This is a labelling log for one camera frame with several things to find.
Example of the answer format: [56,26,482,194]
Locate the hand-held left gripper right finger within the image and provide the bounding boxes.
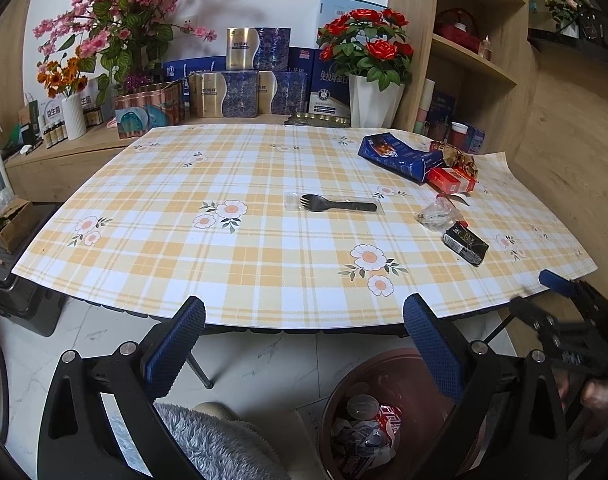
[403,294,570,480]

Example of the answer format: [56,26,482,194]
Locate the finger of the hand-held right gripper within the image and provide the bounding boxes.
[509,298,576,362]
[540,269,608,330]

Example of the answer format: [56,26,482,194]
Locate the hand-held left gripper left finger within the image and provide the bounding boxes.
[36,296,207,480]

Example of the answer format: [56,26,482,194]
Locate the brown round waste bin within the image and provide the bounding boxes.
[320,347,490,480]

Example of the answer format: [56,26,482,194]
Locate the red foil packet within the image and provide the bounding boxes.
[374,404,405,436]

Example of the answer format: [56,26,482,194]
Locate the black foil packet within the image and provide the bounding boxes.
[441,221,490,266]

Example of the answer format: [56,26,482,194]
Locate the red cigarette pack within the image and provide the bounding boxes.
[426,166,477,195]

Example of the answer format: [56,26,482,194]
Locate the brown printed snack wrapper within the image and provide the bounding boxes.
[430,140,480,181]

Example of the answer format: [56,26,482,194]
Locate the black plastic fork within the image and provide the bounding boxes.
[284,191,385,216]

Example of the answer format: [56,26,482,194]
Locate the blue snack bag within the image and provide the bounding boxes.
[358,132,445,183]

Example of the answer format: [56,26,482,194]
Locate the person's right hand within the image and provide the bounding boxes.
[556,374,608,413]

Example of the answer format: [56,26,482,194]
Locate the beige slipper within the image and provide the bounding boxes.
[191,401,240,423]

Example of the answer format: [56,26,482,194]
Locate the person's grey fleece leg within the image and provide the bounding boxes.
[154,402,290,480]

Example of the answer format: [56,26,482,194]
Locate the black hard case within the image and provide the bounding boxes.
[0,202,67,338]

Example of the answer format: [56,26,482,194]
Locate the red paper cup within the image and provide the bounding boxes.
[449,121,471,153]

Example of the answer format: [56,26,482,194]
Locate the open cardboard box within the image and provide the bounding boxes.
[0,197,35,253]

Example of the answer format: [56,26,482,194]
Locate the dark blue box with figure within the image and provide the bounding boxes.
[431,90,457,133]

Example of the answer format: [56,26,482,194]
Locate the stack of pastel paper cups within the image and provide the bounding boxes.
[415,77,437,136]

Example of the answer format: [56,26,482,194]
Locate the dark counter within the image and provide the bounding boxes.
[526,27,608,63]

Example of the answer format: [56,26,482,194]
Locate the pink blossoms in patterned planter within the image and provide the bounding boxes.
[34,0,250,138]

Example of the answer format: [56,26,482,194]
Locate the row of small brown bottles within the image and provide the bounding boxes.
[43,120,67,148]

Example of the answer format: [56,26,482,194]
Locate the orange flowers in ribbed vase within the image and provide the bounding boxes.
[36,55,92,141]

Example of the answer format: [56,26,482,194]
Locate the red roses in white vase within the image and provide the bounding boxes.
[316,7,415,128]

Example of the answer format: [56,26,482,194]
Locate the gold and blue gift box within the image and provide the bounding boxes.
[226,26,292,72]
[258,71,307,116]
[189,71,259,118]

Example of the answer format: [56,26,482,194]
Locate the tray of small bottles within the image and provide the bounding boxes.
[284,112,352,127]

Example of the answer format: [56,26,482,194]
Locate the dark green paper bag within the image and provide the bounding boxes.
[18,92,42,143]

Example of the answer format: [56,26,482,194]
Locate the pink roses in pot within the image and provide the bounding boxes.
[544,0,595,38]

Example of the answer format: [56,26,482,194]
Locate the large blue carton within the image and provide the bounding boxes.
[162,55,230,113]

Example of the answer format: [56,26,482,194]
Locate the blue and white carton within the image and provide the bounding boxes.
[306,50,352,116]

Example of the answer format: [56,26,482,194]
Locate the pale blue flat box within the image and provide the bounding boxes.
[318,0,390,28]

